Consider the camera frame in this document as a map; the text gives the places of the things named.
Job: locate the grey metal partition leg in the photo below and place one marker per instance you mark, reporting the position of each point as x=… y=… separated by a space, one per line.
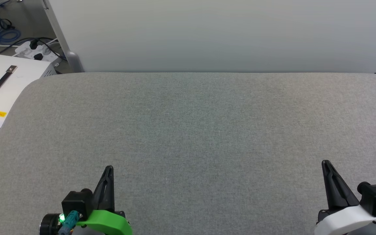
x=73 y=62

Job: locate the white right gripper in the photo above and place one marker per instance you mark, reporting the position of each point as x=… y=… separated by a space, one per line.
x=341 y=222

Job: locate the white partition panel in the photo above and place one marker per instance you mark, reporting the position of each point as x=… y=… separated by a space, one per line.
x=224 y=32

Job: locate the black power plug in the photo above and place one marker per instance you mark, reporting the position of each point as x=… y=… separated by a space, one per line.
x=38 y=56
x=34 y=43

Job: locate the grey fabric upholstered bench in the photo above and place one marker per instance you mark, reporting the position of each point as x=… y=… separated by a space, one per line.
x=191 y=147

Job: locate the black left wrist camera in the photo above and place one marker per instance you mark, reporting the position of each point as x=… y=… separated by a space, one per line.
x=77 y=202

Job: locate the white power strip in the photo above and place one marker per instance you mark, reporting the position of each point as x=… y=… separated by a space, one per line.
x=24 y=49

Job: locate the black round left wrist knob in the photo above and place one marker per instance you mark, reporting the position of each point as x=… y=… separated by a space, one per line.
x=49 y=225

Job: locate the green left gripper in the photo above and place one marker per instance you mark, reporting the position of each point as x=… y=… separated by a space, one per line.
x=113 y=222

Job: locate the white metal equipment box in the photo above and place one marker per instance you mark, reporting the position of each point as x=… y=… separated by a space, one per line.
x=21 y=85

